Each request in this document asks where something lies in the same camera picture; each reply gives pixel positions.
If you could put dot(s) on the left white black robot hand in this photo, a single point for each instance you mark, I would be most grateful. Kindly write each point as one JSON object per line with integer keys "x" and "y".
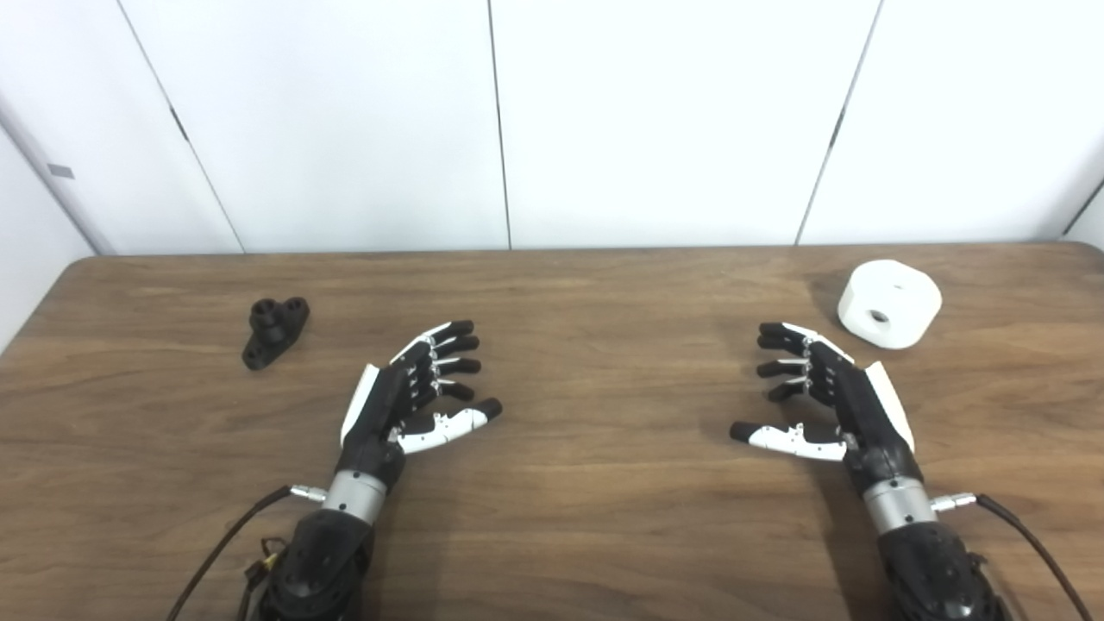
{"x": 379, "y": 405}

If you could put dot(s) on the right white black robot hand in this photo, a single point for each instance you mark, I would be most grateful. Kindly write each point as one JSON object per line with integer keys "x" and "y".
{"x": 862, "y": 405}

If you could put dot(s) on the round white plastic piece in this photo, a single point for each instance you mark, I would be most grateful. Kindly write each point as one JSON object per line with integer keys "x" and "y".
{"x": 893, "y": 297}

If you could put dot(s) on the black plastic holder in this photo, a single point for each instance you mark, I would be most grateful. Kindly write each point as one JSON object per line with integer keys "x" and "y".
{"x": 272, "y": 332}

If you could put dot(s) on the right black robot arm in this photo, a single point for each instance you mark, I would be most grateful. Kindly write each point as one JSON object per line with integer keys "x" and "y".
{"x": 931, "y": 561}

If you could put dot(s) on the small grey wall label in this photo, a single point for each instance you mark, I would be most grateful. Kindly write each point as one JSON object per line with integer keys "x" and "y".
{"x": 60, "y": 171}

